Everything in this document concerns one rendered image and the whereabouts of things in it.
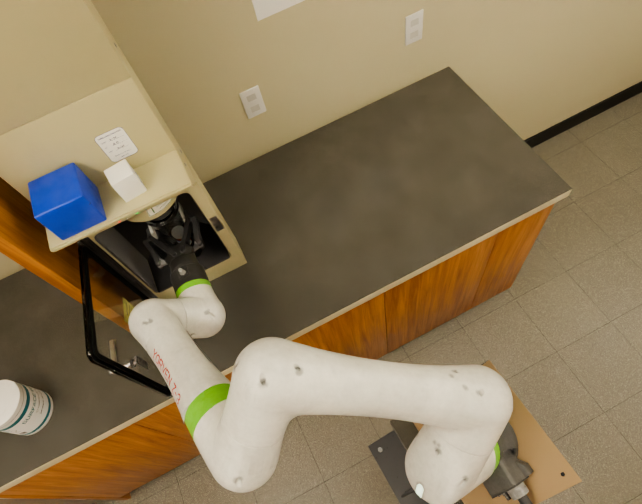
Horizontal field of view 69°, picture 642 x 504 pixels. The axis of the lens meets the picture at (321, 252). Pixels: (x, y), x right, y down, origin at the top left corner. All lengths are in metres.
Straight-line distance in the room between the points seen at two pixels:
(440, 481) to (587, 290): 1.79
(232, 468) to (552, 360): 1.86
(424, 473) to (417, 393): 0.22
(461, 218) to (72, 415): 1.34
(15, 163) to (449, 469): 1.01
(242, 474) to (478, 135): 1.37
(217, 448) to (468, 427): 0.44
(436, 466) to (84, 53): 0.98
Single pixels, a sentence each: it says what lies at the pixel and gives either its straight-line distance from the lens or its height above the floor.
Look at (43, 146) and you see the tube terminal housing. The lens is 1.07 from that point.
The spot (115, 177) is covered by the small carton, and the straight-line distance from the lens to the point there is 1.04.
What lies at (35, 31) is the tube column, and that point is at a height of 1.85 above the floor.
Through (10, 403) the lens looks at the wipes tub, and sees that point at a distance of 1.57.
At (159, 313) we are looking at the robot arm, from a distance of 1.11.
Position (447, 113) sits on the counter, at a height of 0.94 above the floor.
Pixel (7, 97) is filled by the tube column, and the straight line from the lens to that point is 1.00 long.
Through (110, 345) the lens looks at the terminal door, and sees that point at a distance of 1.19.
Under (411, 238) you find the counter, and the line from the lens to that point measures 1.52.
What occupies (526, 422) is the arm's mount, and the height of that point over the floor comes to 1.15.
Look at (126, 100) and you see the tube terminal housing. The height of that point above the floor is 1.67.
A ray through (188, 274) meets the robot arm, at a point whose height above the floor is 1.25.
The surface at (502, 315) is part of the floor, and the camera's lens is 2.47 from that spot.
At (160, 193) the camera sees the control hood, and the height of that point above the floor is 1.51.
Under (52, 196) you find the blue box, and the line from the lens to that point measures 1.05.
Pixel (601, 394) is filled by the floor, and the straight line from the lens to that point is 2.48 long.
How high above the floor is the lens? 2.26
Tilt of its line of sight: 60 degrees down
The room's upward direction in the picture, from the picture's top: 17 degrees counter-clockwise
